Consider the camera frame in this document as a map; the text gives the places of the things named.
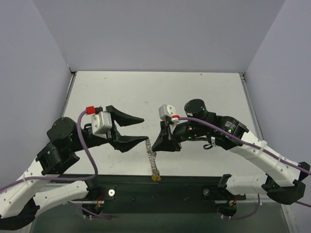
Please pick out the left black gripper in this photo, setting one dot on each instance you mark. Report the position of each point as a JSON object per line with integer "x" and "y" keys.
{"x": 114, "y": 132}

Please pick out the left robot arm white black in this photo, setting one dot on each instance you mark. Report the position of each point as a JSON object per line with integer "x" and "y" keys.
{"x": 42, "y": 186}

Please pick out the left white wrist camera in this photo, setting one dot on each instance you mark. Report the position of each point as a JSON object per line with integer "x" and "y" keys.
{"x": 101, "y": 121}

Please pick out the amber transparent key tag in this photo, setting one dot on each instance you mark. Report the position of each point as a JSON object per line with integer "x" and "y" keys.
{"x": 156, "y": 178}

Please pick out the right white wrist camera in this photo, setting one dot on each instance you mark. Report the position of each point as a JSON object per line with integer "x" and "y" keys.
{"x": 168, "y": 114}

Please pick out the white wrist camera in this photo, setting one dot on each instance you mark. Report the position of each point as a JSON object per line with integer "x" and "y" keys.
{"x": 168, "y": 114}
{"x": 101, "y": 121}

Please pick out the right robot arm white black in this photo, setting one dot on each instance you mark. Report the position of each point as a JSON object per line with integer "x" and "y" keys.
{"x": 226, "y": 132}

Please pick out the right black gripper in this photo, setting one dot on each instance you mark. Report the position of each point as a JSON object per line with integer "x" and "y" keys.
{"x": 167, "y": 135}

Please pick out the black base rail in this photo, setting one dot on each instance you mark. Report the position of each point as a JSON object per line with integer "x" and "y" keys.
{"x": 130, "y": 194}

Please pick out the metal band with key rings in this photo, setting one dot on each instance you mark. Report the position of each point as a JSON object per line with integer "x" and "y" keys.
{"x": 152, "y": 158}

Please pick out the aluminium table frame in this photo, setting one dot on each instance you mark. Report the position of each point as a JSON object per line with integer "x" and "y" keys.
{"x": 252, "y": 116}

